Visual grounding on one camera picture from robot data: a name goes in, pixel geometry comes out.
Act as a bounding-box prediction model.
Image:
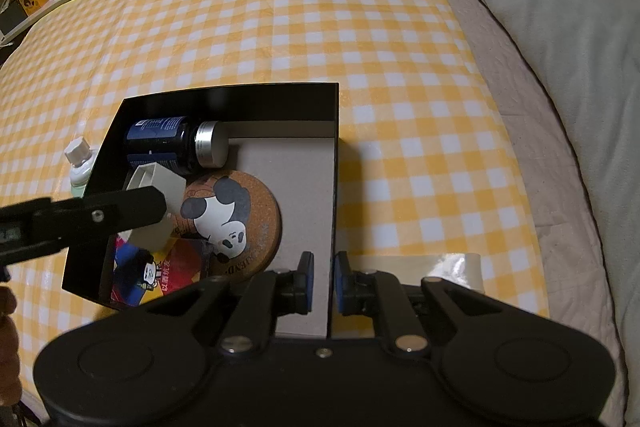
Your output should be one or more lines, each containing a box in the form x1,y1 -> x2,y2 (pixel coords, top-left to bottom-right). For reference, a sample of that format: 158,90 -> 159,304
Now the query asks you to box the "small white bottle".
64,137 -> 98,175

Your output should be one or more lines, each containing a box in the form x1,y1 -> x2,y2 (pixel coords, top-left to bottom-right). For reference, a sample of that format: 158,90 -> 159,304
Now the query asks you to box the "grey pillow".
435,0 -> 640,358

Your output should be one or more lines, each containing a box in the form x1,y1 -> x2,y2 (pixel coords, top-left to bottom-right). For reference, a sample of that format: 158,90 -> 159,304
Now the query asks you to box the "person's left hand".
0,284 -> 23,408

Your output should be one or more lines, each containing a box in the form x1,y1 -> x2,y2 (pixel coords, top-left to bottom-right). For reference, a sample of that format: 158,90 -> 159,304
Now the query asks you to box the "colourful card box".
107,232 -> 211,308

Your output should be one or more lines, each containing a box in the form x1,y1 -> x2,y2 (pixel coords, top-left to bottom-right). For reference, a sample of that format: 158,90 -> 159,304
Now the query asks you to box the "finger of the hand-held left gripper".
27,185 -> 168,253

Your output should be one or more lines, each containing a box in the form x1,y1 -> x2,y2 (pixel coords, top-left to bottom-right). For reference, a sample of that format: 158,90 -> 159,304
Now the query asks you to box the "black cardboard box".
62,82 -> 342,340

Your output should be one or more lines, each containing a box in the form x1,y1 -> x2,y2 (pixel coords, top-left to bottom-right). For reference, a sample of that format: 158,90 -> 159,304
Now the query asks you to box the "dark blue bottle silver cap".
125,117 -> 230,175

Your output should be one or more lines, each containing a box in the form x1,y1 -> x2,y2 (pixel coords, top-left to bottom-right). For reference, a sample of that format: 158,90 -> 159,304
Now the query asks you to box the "grey plastic case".
120,162 -> 187,253

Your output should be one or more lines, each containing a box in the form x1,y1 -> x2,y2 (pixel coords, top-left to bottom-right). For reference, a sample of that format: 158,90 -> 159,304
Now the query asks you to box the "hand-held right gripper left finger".
150,251 -> 317,355

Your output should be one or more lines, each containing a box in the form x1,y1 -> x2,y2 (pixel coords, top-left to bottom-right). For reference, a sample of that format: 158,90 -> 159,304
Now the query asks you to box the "yellow checked mat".
0,0 -> 551,358

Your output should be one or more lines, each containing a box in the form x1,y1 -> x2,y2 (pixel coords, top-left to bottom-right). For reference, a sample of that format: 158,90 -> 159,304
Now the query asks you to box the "round cork panda coaster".
170,169 -> 283,282

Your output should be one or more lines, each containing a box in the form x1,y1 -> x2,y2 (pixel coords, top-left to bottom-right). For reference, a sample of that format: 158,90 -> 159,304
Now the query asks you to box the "small dark box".
0,4 -> 26,35

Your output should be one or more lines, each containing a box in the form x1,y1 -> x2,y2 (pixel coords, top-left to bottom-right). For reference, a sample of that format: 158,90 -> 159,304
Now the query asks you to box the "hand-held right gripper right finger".
334,250 -> 506,355

